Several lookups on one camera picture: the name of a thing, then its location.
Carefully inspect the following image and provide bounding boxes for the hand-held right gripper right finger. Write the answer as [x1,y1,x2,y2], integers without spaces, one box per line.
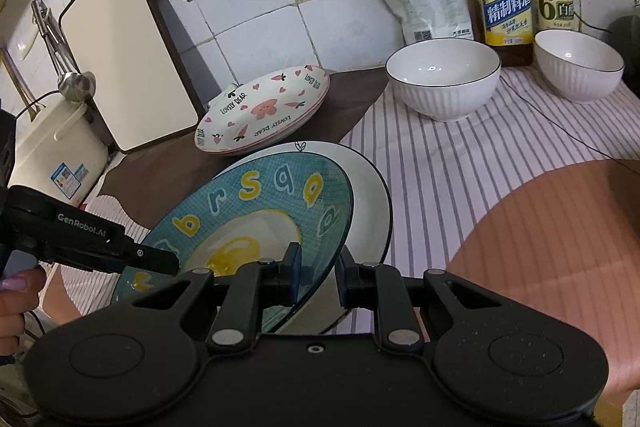
[336,252,505,351]

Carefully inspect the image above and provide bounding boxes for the white salt bag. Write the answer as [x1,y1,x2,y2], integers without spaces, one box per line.
[379,0,475,46]

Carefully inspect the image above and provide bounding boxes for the dark cooking pot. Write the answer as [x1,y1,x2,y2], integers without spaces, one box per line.
[607,14,640,72]

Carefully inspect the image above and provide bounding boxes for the striped printed tablecloth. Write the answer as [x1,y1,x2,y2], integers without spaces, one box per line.
[45,67,640,338]

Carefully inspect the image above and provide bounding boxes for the pink carrot print plate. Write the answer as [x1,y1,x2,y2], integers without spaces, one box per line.
[197,77,332,158]
[194,65,331,155]

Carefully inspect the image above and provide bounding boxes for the teal lettered egg plate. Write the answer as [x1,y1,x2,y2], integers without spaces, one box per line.
[111,155,355,335]

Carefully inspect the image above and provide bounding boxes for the metal ladle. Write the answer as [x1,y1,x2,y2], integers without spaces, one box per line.
[30,0,97,102]

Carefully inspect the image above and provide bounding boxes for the white ribbed bowl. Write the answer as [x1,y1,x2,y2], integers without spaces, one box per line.
[534,29,627,105]
[385,38,502,124]

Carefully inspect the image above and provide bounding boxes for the cream plastic appliance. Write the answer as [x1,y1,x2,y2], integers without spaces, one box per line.
[12,97,108,208]

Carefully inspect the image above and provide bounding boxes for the cream cutting board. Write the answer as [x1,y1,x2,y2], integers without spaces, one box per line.
[59,0,208,152]

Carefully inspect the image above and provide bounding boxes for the thin black cable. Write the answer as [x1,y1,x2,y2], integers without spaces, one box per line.
[500,74,640,170]

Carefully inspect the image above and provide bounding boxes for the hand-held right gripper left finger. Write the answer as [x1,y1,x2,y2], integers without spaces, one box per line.
[131,244,303,354]

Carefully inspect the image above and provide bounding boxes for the white plate with black rim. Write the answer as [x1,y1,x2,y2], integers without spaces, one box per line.
[212,141,393,335]

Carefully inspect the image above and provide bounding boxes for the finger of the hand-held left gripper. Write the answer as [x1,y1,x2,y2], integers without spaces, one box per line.
[102,244,181,278]

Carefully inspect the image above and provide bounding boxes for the person's left hand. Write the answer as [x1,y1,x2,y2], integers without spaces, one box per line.
[0,267,48,349]

